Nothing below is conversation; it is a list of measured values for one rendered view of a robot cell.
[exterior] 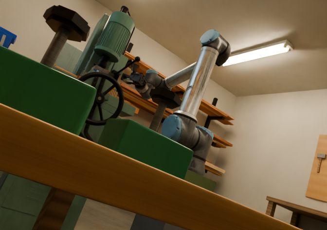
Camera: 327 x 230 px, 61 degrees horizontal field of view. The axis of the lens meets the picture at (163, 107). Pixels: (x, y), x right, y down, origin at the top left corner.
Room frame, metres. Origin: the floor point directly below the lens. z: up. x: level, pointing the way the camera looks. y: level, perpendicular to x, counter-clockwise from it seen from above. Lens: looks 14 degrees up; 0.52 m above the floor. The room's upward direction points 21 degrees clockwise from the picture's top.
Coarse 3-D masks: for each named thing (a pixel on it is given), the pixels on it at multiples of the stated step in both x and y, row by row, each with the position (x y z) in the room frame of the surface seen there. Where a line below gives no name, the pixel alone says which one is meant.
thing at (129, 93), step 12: (144, 72) 4.14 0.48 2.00; (120, 84) 3.76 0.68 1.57; (132, 96) 3.96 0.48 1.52; (180, 96) 4.63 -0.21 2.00; (144, 108) 4.32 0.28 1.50; (156, 108) 4.11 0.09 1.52; (204, 108) 4.75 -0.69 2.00; (216, 108) 4.57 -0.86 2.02; (216, 144) 5.02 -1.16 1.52; (228, 144) 4.79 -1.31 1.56; (216, 168) 4.71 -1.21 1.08
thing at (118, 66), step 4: (124, 56) 1.99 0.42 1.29; (120, 60) 1.98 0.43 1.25; (124, 60) 2.00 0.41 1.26; (116, 64) 1.98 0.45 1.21; (120, 64) 1.99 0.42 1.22; (124, 64) 2.00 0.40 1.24; (112, 68) 1.97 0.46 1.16; (116, 68) 1.98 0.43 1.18; (120, 68) 1.99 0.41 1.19; (120, 72) 2.00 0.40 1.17
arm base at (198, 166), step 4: (196, 156) 1.59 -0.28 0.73; (192, 160) 1.59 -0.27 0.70; (196, 160) 1.59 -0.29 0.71; (200, 160) 1.60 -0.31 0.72; (204, 160) 1.62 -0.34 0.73; (192, 164) 1.59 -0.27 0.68; (196, 164) 1.59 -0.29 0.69; (200, 164) 1.60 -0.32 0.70; (204, 164) 1.64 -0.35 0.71; (188, 168) 1.58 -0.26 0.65; (192, 168) 1.58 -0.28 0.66; (196, 168) 1.58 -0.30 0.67; (200, 168) 1.59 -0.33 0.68; (204, 168) 1.63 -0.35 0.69; (196, 172) 1.58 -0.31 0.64; (200, 172) 1.59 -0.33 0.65; (204, 172) 1.63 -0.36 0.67
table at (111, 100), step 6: (54, 66) 1.51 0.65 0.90; (78, 78) 1.57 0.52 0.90; (96, 90) 1.53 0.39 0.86; (108, 96) 1.56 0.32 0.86; (108, 102) 1.66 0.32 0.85; (114, 102) 1.68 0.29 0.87; (126, 108) 1.72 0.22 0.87; (132, 108) 1.73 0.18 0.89; (120, 114) 1.84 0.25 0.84; (126, 114) 1.76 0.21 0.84; (132, 114) 1.74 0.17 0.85
